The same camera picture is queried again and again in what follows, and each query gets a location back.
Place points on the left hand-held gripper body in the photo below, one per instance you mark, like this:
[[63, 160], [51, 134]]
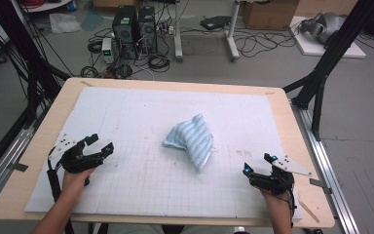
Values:
[[74, 159]]

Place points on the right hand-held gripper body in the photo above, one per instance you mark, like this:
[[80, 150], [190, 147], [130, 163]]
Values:
[[274, 182]]

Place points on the blue striped towel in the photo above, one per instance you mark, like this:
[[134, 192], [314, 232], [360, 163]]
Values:
[[191, 139]]

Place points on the person's left hand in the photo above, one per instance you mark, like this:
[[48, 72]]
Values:
[[74, 181]]

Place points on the wooden table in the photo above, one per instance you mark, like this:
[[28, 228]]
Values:
[[292, 130]]

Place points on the black tape piece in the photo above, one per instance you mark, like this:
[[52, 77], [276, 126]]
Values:
[[18, 167], [319, 184]]

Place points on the white grid mat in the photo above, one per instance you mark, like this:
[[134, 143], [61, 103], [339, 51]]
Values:
[[142, 107]]

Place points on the white power supply box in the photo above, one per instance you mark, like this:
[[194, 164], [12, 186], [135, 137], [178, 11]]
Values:
[[107, 50]]

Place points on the large black computer tower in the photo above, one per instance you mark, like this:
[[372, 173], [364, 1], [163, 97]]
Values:
[[125, 29]]

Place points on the white floor board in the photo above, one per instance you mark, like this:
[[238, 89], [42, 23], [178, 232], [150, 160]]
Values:
[[311, 48]]

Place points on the white plastic bag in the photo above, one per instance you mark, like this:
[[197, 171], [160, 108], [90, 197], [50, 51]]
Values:
[[65, 23]]

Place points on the slim black computer tower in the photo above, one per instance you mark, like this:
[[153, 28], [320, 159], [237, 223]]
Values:
[[147, 29]]

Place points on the white desk leg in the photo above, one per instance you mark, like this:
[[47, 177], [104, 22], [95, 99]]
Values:
[[178, 32], [232, 35]]

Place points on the grey headset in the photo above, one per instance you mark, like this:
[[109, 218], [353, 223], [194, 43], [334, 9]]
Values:
[[324, 26]]

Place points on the cardboard box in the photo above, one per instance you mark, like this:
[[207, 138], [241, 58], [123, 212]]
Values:
[[269, 14]]

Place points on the black flat device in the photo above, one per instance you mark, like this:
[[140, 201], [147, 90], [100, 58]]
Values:
[[215, 22]]

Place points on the aluminium rail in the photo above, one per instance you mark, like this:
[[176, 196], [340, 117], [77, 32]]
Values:
[[328, 175], [3, 169]]

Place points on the black metal frame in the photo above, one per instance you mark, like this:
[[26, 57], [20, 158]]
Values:
[[29, 58], [331, 55]]

